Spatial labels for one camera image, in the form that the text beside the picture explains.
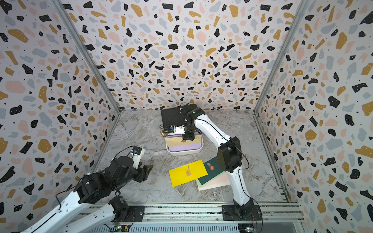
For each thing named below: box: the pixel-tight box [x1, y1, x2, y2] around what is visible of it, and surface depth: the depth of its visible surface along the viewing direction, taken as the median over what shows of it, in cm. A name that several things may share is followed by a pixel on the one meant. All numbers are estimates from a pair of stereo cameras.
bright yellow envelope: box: [168, 159, 209, 188], surface depth 90 cm
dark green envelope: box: [197, 156, 225, 185], surface depth 90 cm
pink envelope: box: [199, 172, 230, 188], surface depth 87 cm
